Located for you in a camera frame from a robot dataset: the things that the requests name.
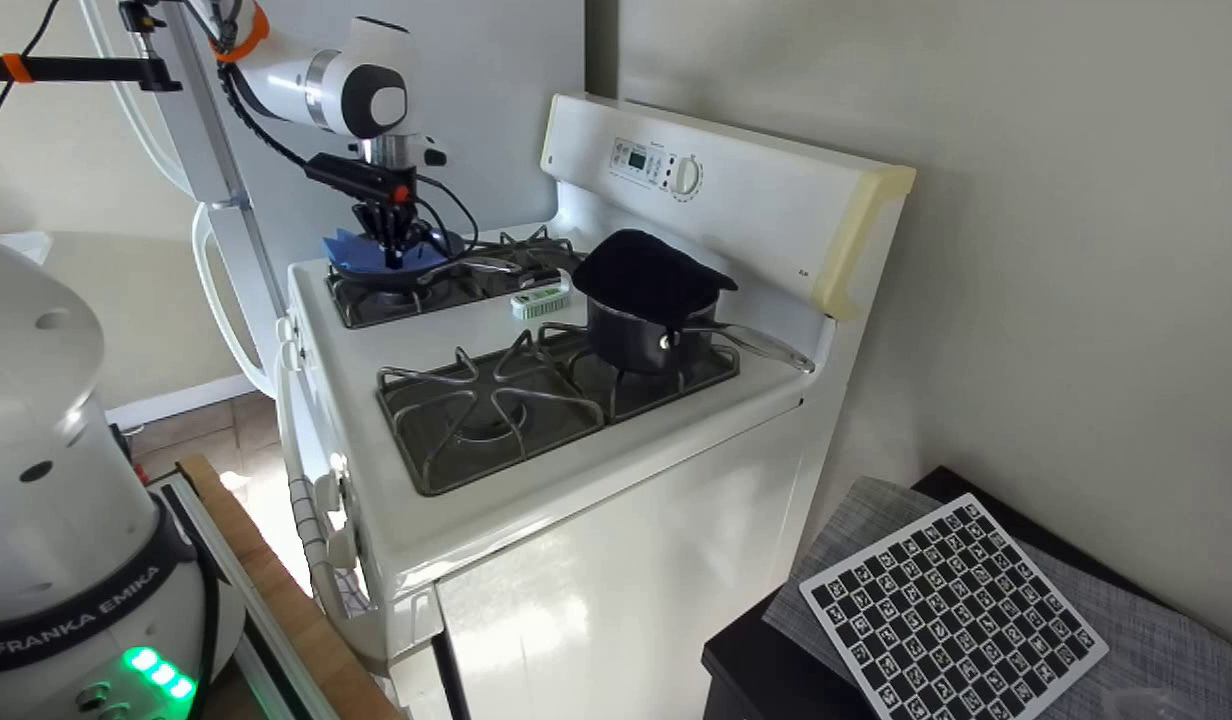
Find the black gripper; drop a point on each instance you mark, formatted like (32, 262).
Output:
(369, 180)

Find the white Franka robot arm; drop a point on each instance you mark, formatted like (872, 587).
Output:
(59, 504)

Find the grey frying pan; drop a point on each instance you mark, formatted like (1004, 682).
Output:
(389, 277)

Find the black burner grate under pan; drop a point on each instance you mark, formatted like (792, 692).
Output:
(491, 280)

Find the small white green box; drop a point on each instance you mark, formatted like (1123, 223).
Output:
(538, 302)

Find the white refrigerator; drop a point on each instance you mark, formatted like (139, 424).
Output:
(508, 83)

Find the large black burner grate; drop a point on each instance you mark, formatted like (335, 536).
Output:
(508, 403)

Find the small black saucepan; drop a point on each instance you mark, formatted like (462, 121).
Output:
(628, 343)

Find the black pole with orange tape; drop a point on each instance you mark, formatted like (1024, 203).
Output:
(82, 69)

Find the wooden board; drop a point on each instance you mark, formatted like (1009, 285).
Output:
(288, 600)

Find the white gas stove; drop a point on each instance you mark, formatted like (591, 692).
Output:
(600, 600)

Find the black side table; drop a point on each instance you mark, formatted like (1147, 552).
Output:
(741, 666)

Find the black white calibration board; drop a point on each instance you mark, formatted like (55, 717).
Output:
(950, 614)

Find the grey mat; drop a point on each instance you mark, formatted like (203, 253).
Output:
(1162, 655)

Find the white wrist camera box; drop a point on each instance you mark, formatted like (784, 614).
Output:
(432, 154)

